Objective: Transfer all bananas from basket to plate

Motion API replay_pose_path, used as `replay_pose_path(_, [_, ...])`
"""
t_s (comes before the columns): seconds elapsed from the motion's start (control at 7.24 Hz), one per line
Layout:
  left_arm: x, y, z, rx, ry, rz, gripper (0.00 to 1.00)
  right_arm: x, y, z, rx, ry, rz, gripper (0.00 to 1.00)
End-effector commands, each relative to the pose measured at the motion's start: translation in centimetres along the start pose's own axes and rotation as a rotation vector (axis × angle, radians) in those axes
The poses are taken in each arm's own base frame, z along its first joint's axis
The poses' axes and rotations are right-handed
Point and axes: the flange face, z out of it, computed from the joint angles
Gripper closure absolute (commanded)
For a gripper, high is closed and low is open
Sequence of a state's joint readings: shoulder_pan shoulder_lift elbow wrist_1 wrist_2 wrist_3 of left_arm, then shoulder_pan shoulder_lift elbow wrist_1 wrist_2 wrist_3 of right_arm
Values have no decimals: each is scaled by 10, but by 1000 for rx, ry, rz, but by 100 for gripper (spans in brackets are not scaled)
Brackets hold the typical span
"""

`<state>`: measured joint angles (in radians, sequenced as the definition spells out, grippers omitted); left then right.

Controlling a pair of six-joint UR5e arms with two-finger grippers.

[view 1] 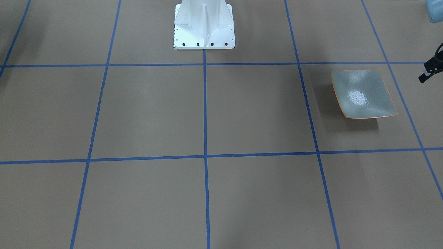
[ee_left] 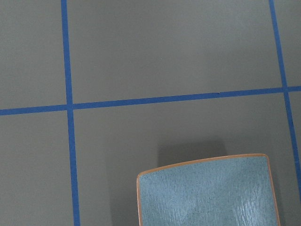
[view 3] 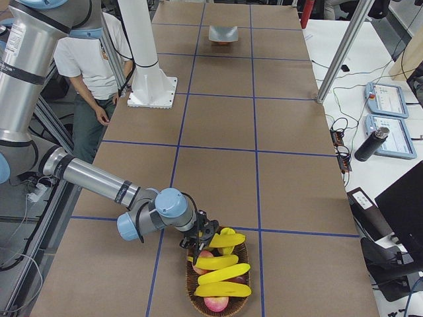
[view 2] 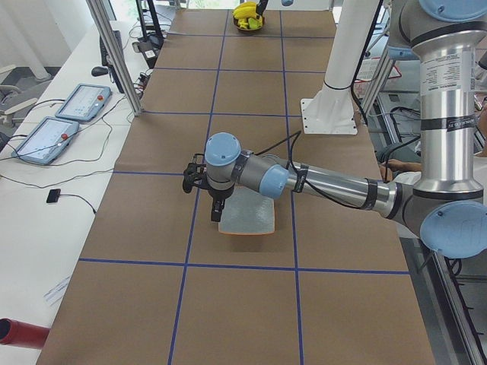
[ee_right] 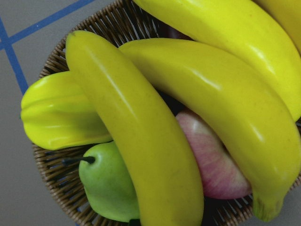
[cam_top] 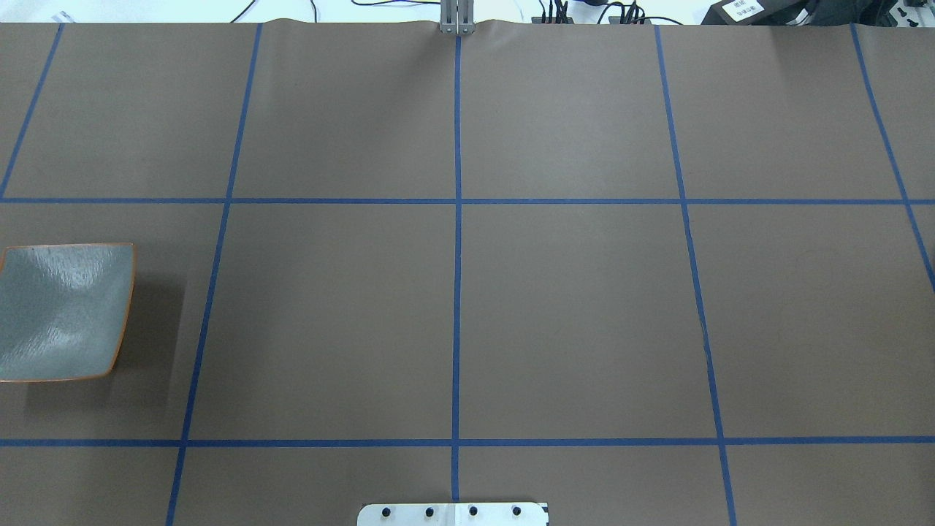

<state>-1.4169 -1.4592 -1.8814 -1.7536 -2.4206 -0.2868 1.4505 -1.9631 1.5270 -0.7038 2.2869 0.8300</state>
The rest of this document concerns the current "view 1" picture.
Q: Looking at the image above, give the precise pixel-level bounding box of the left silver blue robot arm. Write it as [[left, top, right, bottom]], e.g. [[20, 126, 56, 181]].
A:
[[425, 0, 443, 23]]

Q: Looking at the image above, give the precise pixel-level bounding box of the square grey orange-rimmed plate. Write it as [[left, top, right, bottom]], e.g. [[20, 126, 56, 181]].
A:
[[331, 70, 398, 119]]

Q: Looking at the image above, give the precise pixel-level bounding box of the brown paper table cover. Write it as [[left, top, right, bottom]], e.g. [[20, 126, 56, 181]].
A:
[[1, 0, 442, 249]]

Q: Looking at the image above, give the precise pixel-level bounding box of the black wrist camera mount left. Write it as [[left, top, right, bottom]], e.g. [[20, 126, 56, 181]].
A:
[[418, 43, 443, 83]]

